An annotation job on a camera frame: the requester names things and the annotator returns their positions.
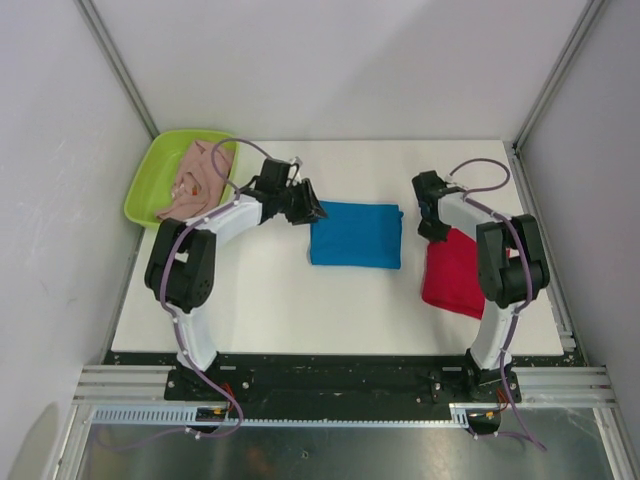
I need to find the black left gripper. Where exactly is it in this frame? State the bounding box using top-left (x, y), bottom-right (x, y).
top-left (275, 179), bottom-right (328, 226)

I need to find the blue t shirt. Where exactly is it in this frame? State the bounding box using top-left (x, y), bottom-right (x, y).
top-left (309, 201), bottom-right (404, 270)

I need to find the red t shirt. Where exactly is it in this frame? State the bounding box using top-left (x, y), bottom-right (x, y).
top-left (421, 228), bottom-right (508, 321)

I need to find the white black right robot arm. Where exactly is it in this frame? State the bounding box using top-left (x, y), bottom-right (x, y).
top-left (412, 171), bottom-right (550, 401)

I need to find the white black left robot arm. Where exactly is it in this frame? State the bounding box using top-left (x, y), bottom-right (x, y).
top-left (144, 157), bottom-right (328, 400)

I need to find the pink t shirt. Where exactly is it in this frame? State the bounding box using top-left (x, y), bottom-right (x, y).
top-left (155, 139), bottom-right (234, 221)

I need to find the green plastic basin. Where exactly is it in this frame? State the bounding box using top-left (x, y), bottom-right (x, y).
top-left (124, 129), bottom-right (232, 229)

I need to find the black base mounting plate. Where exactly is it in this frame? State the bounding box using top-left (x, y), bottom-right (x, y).
top-left (163, 352), bottom-right (522, 406)

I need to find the right aluminium corner post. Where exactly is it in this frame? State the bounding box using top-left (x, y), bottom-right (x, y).
top-left (514, 0), bottom-right (609, 151)

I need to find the aluminium corner post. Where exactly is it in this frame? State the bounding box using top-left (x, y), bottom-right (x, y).
top-left (73, 0), bottom-right (159, 140)
top-left (514, 0), bottom-right (609, 151)

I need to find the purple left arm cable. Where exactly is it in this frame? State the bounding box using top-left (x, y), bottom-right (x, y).
top-left (160, 138), bottom-right (274, 381)

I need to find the aluminium frame rail front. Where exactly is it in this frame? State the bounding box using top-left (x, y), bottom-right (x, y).
top-left (74, 365), bottom-right (616, 406)

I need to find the left aluminium corner post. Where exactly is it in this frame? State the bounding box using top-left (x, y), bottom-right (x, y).
top-left (73, 0), bottom-right (159, 140)

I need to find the grey slotted cable duct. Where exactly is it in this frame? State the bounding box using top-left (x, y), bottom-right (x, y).
top-left (89, 402), bottom-right (474, 426)

